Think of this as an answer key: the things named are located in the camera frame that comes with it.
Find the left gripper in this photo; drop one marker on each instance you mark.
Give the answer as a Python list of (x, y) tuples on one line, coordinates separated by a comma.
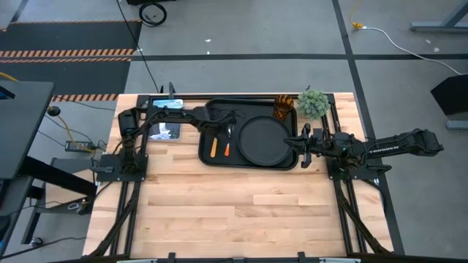
[(212, 122)]

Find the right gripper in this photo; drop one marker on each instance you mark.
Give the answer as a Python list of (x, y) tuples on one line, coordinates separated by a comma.
[(316, 142)]

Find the black round plate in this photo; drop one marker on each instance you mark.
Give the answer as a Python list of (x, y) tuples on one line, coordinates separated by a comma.
[(263, 142)]

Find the amber ribbed cup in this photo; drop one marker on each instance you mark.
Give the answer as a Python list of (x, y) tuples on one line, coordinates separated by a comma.
[(283, 107)]

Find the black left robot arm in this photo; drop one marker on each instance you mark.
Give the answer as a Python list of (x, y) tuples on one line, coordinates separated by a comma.
[(128, 124)]

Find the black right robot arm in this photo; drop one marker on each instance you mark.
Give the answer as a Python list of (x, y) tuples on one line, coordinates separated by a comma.
[(402, 144)]

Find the dark grey plastic tray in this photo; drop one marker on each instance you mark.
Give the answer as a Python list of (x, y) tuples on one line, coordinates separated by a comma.
[(256, 107)]

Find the green artificial plant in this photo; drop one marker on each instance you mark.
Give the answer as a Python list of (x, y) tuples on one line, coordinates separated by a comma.
[(312, 104)]

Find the yellow plug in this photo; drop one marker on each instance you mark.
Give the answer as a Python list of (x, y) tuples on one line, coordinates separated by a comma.
[(357, 25)]

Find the black power adapter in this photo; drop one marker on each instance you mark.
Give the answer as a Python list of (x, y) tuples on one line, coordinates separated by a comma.
[(77, 146)]

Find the grey table leg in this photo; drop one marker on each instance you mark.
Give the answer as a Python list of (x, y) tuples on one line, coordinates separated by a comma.
[(457, 125), (431, 26)]

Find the black box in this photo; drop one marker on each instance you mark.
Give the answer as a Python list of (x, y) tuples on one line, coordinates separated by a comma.
[(451, 95)]

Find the black floor mat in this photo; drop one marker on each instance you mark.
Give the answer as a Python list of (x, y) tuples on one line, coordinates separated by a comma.
[(73, 76)]

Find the black round plug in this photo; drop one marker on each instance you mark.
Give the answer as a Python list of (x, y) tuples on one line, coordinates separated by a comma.
[(53, 111)]

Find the black desk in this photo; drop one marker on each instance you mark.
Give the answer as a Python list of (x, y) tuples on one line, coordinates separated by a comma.
[(22, 124)]

